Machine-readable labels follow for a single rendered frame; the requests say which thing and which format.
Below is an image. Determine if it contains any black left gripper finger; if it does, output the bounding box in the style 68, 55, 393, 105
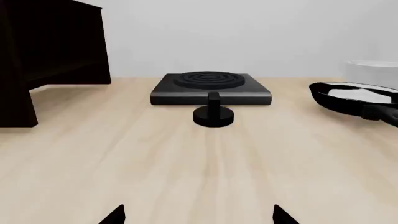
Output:
98, 203, 126, 224

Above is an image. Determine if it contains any dark wooden cabinet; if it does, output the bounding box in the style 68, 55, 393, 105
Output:
0, 0, 112, 128

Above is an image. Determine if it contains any black frying pan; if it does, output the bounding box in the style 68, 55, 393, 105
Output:
308, 80, 398, 128

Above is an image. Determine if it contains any black round stove knob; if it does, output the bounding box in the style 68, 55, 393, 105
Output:
192, 91, 234, 128

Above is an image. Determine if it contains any black electric stove burner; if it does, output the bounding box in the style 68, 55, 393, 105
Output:
150, 71, 273, 106

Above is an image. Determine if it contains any white round container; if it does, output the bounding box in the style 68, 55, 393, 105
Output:
343, 60, 398, 91

